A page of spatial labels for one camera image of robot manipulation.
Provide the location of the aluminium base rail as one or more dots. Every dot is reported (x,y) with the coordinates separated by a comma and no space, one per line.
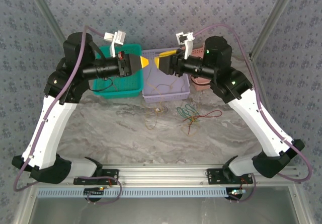
(163,175)

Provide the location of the pink plastic basket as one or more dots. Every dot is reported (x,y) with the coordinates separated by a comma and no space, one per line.
(201,86)

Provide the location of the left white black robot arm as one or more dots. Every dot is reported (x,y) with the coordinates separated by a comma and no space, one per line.
(50,133)

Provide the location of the purple plastic basket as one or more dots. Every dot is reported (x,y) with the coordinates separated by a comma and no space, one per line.
(163,96)

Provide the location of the left black mount plate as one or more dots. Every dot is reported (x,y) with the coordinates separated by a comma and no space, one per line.
(110,173)

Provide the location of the aluminium table edge rail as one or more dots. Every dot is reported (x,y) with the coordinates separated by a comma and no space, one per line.
(258,75)

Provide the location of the small black circuit board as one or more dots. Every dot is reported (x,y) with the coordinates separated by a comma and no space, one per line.
(93,192)
(235,195)

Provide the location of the grey metal panel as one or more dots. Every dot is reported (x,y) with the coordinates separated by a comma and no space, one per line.
(163,211)

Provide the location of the teal plastic basket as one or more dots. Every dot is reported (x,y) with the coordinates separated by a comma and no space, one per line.
(125,94)

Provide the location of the black mount plate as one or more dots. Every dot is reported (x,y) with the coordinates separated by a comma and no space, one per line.
(215,176)
(110,173)

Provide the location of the right black mount plate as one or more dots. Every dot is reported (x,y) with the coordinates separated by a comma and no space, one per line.
(215,176)

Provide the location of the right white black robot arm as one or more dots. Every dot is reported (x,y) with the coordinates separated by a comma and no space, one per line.
(261,125)

